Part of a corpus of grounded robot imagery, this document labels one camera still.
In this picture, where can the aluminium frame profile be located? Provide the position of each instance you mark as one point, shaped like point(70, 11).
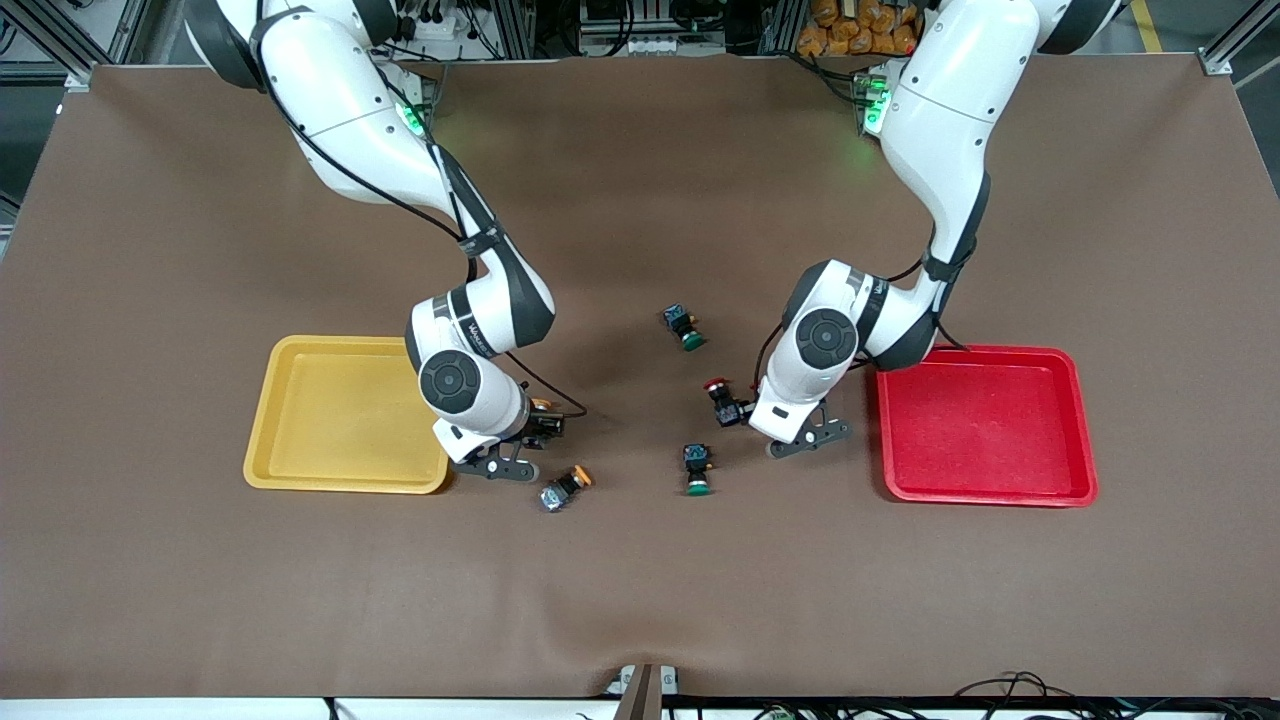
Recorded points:
point(80, 45)
point(1240, 40)

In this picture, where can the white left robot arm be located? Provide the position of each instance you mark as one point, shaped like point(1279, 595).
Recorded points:
point(940, 110)

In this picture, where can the white power strip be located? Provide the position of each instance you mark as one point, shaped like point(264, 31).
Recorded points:
point(655, 45)

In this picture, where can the red push button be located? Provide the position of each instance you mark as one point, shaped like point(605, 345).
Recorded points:
point(724, 405)

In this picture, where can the yellow plastic tray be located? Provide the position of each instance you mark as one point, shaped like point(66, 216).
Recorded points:
point(340, 415)

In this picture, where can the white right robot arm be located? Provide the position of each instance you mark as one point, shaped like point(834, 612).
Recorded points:
point(340, 110)

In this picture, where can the grey table edge clamp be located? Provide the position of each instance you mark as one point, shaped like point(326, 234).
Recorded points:
point(640, 690)

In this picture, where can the orange bags pile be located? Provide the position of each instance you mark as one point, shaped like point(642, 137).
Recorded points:
point(850, 28)

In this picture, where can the green push button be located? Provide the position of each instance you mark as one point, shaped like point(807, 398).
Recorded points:
point(697, 465)
point(683, 325)

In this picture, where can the red plastic tray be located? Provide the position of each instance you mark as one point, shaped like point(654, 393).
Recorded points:
point(985, 425)

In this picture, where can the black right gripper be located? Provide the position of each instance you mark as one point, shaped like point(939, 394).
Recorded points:
point(541, 426)

